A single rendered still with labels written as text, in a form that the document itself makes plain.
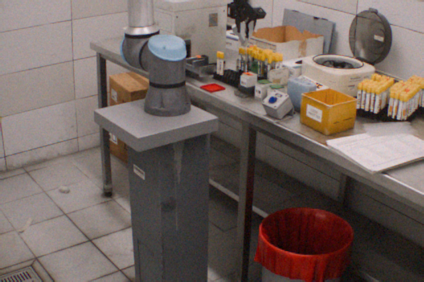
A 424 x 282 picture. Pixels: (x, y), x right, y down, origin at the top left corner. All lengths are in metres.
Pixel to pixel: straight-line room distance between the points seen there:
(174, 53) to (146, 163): 0.36
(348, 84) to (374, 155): 0.50
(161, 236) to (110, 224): 1.10
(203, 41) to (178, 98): 0.68
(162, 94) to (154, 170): 0.24
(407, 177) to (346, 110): 0.36
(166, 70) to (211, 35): 0.72
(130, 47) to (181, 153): 0.38
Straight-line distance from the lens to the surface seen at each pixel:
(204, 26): 2.45
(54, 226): 3.05
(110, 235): 2.93
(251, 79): 2.13
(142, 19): 1.88
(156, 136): 1.70
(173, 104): 1.81
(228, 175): 2.90
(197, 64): 2.32
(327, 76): 2.12
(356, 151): 1.72
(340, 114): 1.85
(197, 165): 1.91
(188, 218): 1.98
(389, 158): 1.71
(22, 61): 3.52
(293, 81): 2.01
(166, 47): 1.78
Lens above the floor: 1.58
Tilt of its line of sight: 24 degrees down
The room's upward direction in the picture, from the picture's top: 1 degrees clockwise
